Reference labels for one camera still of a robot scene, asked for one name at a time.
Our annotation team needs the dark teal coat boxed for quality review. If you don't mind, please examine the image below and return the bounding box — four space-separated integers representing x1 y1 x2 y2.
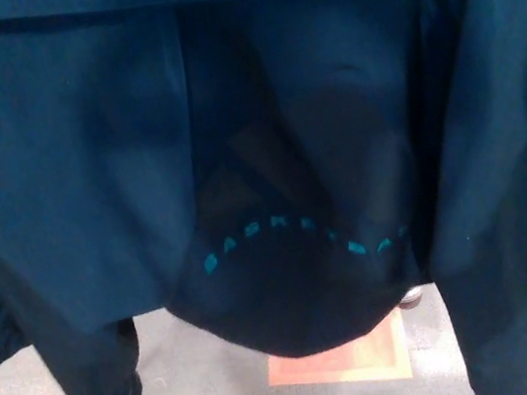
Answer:
0 0 527 395

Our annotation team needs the red white sneaker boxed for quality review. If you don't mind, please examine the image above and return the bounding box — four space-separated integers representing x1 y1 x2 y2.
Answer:
396 284 425 310

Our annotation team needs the orange square floor mat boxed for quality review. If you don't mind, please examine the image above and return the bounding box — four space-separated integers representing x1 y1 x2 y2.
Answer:
261 318 412 388

